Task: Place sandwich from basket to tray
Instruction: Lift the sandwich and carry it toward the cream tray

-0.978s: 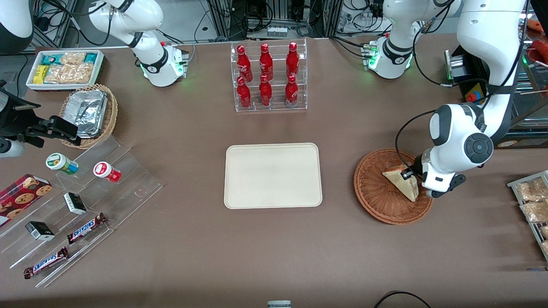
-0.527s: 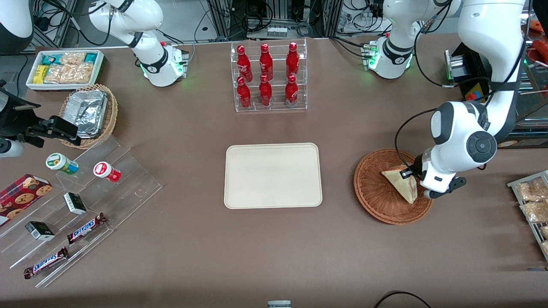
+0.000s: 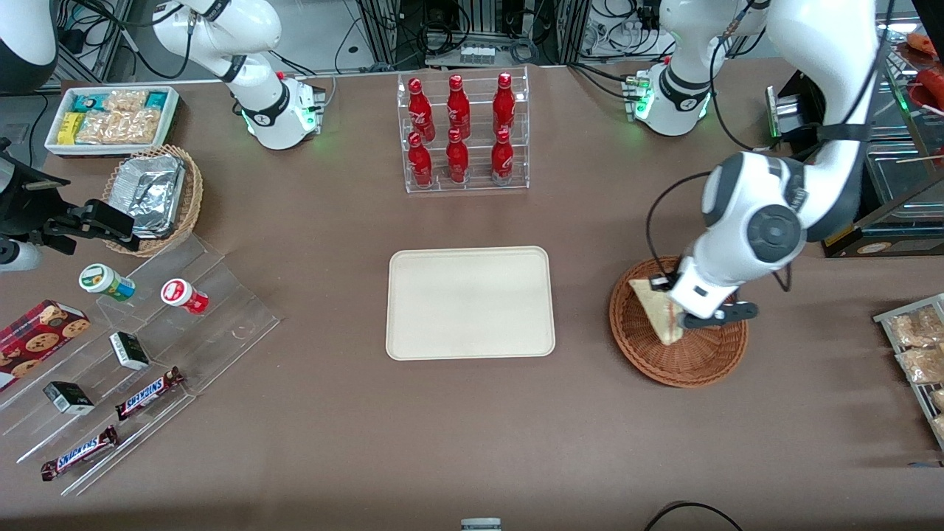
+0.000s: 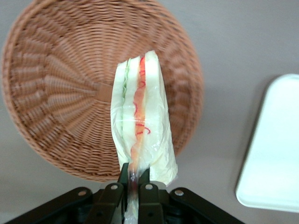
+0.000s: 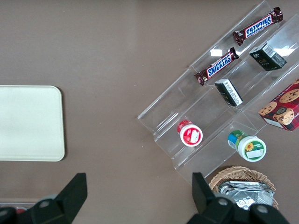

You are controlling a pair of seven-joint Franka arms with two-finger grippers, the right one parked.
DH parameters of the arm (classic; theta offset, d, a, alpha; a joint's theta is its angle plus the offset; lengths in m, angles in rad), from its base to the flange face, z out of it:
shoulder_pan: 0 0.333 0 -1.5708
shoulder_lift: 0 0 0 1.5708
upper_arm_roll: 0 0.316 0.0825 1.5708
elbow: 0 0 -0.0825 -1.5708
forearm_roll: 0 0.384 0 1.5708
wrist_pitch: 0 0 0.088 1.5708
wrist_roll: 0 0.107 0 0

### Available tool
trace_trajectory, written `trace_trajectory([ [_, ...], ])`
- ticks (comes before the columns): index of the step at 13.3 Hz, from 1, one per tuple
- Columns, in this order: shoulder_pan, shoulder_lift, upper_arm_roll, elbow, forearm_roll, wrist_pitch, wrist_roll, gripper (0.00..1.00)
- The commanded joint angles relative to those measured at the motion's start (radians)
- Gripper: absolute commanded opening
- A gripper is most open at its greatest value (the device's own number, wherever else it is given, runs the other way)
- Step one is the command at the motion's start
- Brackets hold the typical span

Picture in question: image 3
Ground triangle sandwich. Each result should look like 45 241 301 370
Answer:
628 277 687 347

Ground brown round wicker basket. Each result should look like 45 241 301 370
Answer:
609 255 749 389

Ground light tan wicker basket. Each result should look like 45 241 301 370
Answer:
102 144 205 258

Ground cream rectangular tray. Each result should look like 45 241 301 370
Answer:
386 246 556 361

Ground silver foil packets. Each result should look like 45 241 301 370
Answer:
111 153 187 239

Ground green lid snack cup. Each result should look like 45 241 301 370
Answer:
79 263 137 303

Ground red chocolate cookie box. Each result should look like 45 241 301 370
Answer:
0 299 92 392

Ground large clear cracker bag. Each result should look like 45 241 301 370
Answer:
74 108 162 145

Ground red lid snack cup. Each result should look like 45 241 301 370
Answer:
161 278 210 316

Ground small clear cracker bag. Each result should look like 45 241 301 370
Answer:
103 88 149 114

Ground white plastic snack bin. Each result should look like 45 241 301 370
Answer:
44 85 181 158

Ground small dark green box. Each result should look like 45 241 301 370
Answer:
43 381 96 416
109 331 151 372

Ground black food warmer appliance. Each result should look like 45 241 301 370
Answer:
765 11 944 260

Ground clear acrylic stepped display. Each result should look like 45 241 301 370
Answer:
0 232 282 497

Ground Snickers chocolate bar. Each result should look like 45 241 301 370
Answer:
114 366 186 423
40 425 120 482

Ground red cola bottle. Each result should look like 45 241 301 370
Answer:
492 72 516 136
445 128 470 184
446 74 471 139
490 127 515 184
408 77 436 142
408 131 434 187

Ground clear acrylic bottle rack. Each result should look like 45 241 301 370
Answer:
397 65 531 195

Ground red food item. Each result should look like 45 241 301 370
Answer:
914 66 944 111

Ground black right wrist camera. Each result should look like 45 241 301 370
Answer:
0 139 49 238

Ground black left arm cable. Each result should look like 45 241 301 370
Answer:
646 0 897 294

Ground metal wire rack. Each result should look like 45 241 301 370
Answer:
873 293 944 452

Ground black table cable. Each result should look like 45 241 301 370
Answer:
643 501 744 531

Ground aluminium frame rack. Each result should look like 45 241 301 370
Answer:
357 0 592 69

